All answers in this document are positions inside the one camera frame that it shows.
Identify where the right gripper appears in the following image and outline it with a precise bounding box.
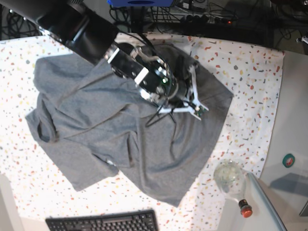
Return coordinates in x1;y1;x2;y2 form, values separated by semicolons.
167;55;196;106

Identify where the grey t-shirt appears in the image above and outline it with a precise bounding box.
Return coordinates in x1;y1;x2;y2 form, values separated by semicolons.
26;54;233;206

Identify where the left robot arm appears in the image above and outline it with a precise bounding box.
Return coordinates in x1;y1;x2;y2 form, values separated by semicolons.
296;36;308;44

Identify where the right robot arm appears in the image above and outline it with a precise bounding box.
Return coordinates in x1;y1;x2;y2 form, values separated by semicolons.
1;0;201;112

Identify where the terrazzo patterned table cloth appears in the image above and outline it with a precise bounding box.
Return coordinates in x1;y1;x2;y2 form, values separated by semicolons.
0;33;284;231

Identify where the blue box with oval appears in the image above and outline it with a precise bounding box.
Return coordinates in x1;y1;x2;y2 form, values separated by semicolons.
107;0;179;7

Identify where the clear round glass bottle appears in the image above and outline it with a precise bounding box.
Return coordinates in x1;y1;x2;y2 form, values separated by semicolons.
213;159;253;218

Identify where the green tape roll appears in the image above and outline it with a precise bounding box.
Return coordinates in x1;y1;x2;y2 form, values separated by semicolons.
282;154;295;168

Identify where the grey metal bar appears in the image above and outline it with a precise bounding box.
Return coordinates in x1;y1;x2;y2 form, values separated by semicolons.
247;173;287;231

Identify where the black computer keyboard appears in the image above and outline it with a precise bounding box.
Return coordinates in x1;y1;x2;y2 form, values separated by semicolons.
45;210;159;231

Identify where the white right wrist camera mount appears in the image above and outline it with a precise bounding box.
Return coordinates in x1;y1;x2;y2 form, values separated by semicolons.
159;64;209;120

